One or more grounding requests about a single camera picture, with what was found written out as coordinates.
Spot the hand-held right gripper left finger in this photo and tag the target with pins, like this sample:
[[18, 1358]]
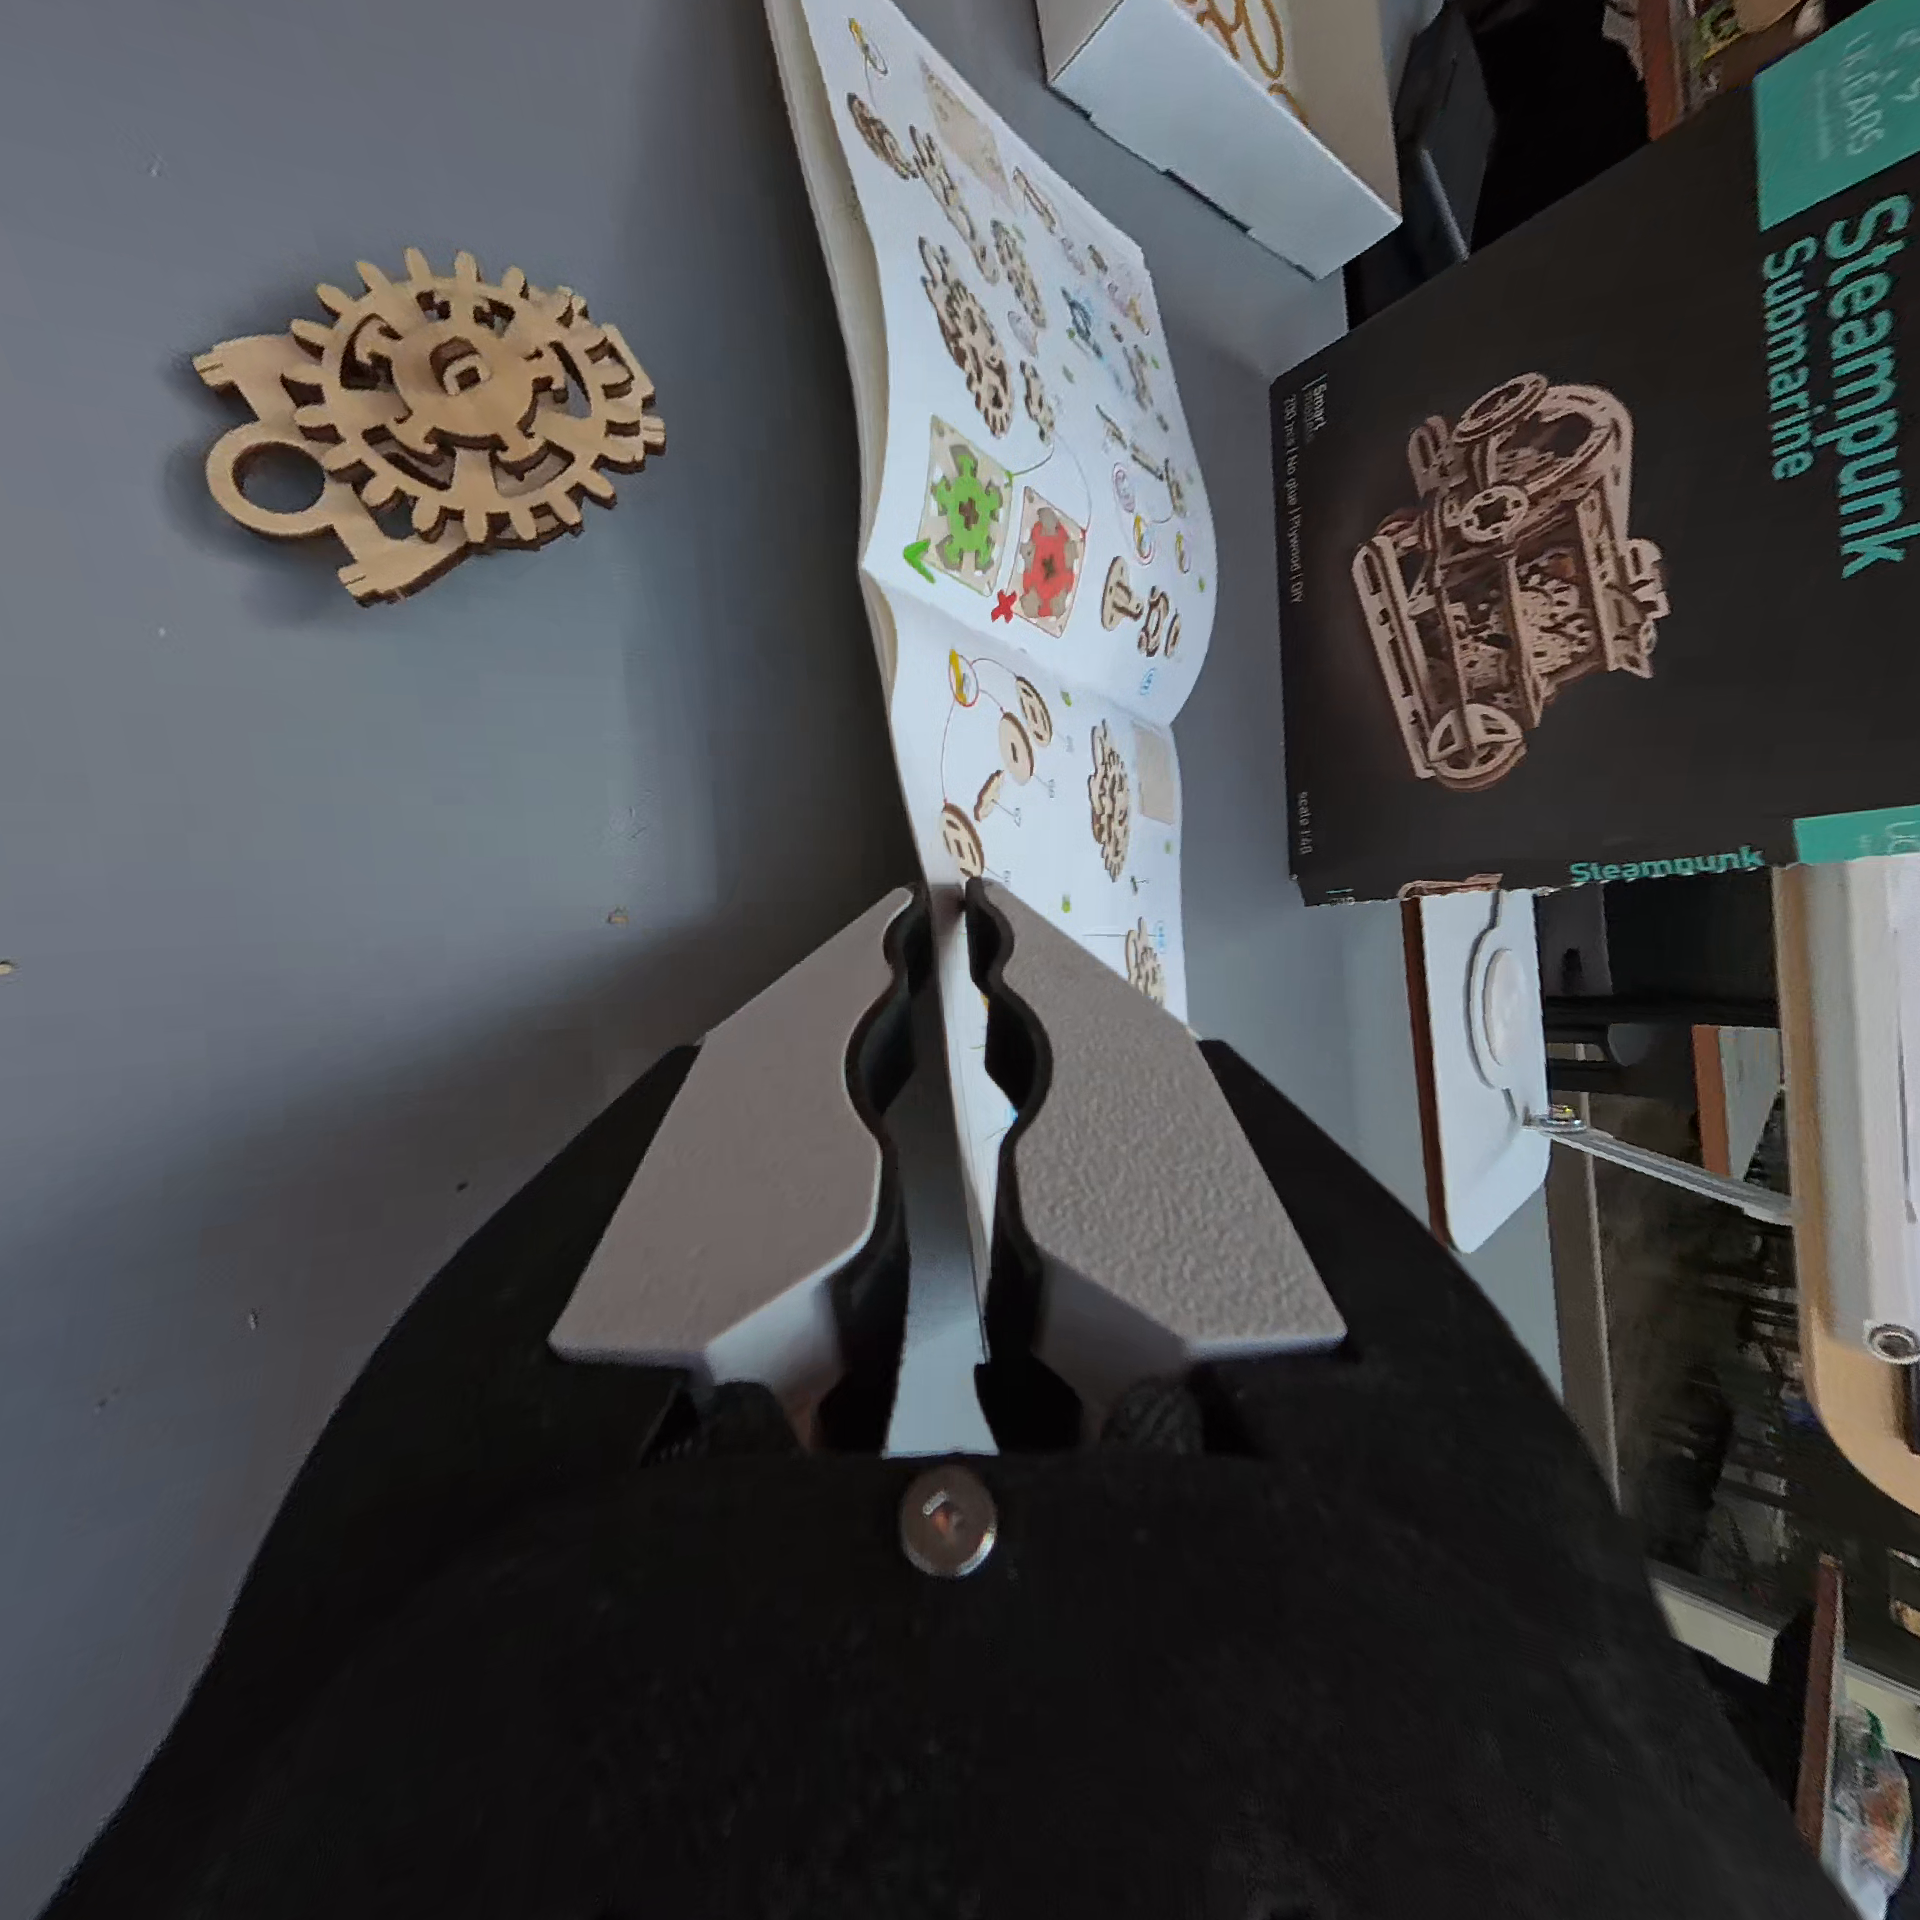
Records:
[[704, 1200]]

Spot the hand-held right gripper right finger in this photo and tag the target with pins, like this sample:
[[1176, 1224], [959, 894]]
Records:
[[1171, 1200]]

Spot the illustrated instruction booklet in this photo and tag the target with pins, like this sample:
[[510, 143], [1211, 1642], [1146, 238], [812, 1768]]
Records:
[[1020, 450]]

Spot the black model kit box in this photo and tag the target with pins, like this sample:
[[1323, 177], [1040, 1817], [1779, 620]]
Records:
[[1651, 300]]

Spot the wooden document stand white base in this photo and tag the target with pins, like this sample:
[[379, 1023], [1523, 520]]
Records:
[[1464, 1126]]

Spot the wooden gear assembly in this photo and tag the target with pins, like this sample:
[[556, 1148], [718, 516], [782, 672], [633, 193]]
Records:
[[383, 562]]

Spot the white cardboard tray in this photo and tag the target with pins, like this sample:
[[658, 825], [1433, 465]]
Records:
[[1200, 143]]

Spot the loose wooden rings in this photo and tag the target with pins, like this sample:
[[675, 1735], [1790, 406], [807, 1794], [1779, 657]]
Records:
[[1243, 38]]

